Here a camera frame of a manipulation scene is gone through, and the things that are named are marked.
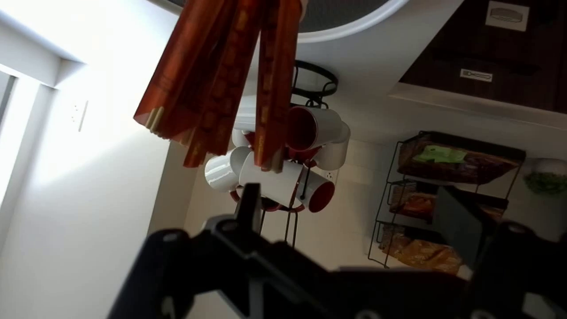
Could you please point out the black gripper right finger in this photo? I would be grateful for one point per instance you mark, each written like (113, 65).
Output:
(519, 272)

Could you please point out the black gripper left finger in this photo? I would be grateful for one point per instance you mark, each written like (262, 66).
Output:
(194, 272)

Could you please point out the round white turntable grey mat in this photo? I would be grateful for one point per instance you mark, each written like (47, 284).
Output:
(354, 29)

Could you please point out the dark brown cabinet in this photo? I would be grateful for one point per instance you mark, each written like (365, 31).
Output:
(448, 59)

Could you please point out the white cabinet label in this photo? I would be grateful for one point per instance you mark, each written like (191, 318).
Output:
(506, 15)
(474, 75)

